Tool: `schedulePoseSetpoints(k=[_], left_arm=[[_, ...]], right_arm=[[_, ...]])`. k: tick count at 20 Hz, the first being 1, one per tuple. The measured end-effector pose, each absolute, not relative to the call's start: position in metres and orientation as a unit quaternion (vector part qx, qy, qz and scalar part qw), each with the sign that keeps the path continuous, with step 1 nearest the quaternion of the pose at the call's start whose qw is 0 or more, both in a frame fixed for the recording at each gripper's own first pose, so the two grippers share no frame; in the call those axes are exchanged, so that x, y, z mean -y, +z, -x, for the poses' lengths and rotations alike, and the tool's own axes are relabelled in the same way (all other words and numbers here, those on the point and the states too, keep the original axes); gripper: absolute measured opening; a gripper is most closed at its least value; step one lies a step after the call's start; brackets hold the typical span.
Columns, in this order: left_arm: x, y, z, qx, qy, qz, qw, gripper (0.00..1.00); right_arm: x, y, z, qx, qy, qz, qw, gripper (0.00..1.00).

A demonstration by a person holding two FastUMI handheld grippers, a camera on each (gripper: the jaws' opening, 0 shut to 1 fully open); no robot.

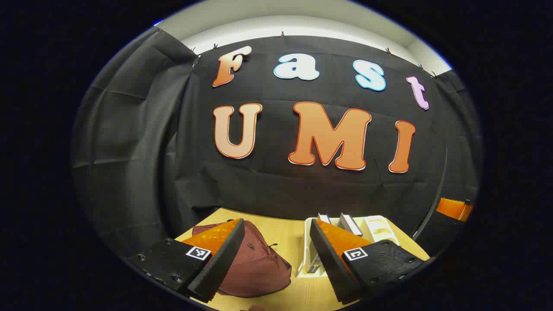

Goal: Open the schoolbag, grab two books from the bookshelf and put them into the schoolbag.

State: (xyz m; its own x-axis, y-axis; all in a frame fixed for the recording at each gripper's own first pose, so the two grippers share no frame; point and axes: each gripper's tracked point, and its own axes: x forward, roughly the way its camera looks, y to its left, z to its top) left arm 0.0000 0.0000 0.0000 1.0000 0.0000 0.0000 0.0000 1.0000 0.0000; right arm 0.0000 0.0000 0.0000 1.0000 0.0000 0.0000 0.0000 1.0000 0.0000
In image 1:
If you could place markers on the black and white book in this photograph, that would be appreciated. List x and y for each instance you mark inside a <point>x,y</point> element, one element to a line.
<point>348,224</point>

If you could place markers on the white bookshelf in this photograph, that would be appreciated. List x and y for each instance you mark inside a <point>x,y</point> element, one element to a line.
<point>380,229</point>

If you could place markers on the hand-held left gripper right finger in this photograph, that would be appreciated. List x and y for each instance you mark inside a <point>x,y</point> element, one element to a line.
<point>330,263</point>

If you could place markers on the blue book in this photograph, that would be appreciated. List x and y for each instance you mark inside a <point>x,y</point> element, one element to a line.
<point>324,218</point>

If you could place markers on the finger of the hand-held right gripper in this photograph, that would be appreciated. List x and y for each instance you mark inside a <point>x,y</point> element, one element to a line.
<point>451,208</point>

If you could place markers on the maroon schoolbag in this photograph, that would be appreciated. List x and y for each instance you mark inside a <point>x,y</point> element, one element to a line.
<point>259,268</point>

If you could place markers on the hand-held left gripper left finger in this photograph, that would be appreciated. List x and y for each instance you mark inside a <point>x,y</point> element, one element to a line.
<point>224,259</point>

